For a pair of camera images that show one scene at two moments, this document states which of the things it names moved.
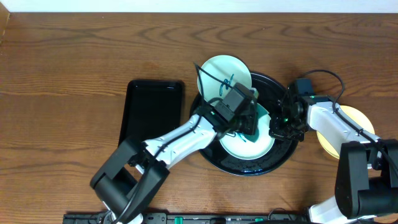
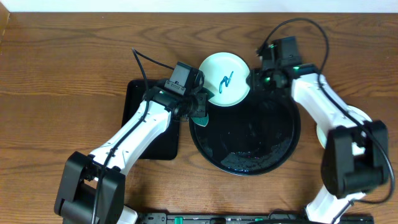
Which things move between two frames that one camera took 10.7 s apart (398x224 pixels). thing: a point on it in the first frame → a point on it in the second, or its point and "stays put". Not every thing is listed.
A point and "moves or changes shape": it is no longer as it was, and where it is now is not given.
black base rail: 196,218 stays put
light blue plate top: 217,75 stays put
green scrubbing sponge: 253,137 moves or changes shape
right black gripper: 276,119 → 255,84
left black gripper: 249,123 → 201,104
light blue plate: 238,146 → 323,133
